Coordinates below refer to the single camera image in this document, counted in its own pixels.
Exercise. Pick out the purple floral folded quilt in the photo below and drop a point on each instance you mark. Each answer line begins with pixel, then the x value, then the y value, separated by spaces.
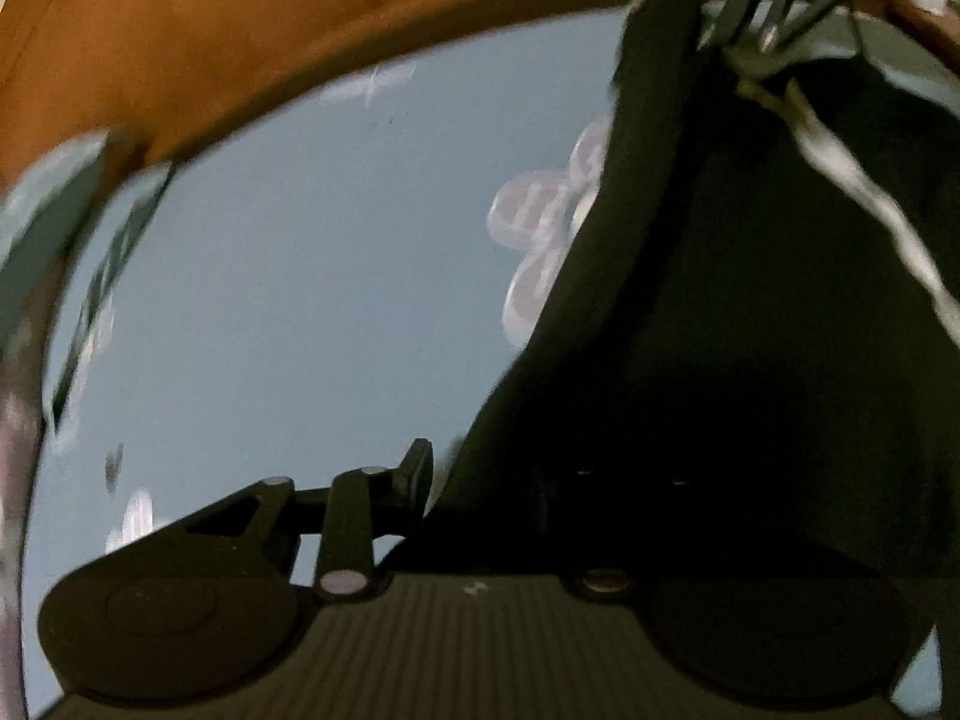
pixel 22 433

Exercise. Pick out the black sweatpants with drawstring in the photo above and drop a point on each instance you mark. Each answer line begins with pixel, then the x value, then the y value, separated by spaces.
pixel 748 365

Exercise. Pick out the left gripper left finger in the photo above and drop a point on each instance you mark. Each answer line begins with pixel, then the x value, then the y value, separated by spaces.
pixel 215 601

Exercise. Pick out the blue patterned bed sheet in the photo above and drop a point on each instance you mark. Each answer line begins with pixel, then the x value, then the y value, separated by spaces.
pixel 360 272

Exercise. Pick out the wooden headboard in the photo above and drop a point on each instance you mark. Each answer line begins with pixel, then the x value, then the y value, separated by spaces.
pixel 178 76

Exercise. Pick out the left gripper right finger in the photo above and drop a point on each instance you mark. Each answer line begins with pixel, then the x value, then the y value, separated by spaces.
pixel 781 641

